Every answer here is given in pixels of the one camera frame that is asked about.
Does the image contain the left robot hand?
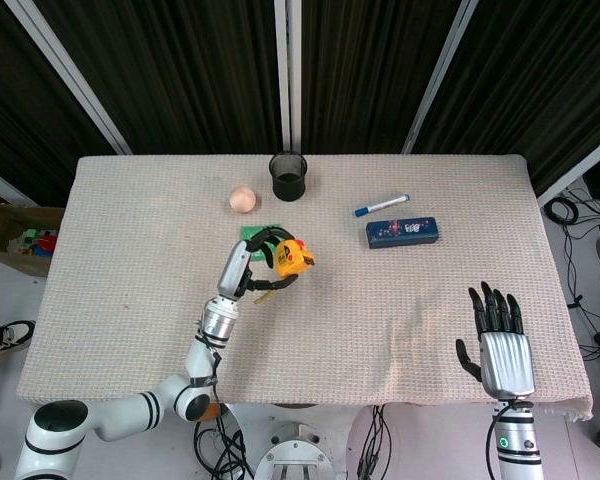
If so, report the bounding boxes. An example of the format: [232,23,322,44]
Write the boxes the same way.
[215,226,300,303]

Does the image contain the black and white sneaker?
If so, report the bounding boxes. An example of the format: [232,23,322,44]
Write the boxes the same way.
[0,318,36,369]

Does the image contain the green card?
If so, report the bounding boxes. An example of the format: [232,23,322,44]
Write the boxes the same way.
[239,224,282,243]

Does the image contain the black floor cables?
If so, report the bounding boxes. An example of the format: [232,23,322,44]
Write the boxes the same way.
[543,186,600,360]

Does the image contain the pink ball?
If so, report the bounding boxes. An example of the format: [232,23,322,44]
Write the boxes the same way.
[228,186,258,215]

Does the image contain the black cables under table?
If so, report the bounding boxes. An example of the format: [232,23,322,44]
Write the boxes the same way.
[193,402,255,480]

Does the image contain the yellow tape measure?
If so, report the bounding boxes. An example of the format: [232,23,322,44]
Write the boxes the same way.
[252,238,317,305]

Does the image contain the blue capped white marker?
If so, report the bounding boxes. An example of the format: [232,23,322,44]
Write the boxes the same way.
[353,193,412,219]

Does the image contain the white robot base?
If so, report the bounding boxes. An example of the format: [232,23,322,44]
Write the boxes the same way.
[253,422,334,480]

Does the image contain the black mesh pen cup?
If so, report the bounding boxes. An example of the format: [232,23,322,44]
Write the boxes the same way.
[269,152,308,203]

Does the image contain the blue pencil case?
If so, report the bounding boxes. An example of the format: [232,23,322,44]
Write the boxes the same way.
[365,216,442,250]

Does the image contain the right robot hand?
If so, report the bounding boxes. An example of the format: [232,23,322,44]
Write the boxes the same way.
[455,281,537,399]

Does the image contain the cardboard box with toys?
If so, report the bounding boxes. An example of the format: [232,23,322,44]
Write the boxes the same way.
[0,183,65,278]

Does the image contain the beige woven tablecloth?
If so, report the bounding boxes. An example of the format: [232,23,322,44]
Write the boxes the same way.
[15,152,594,422]

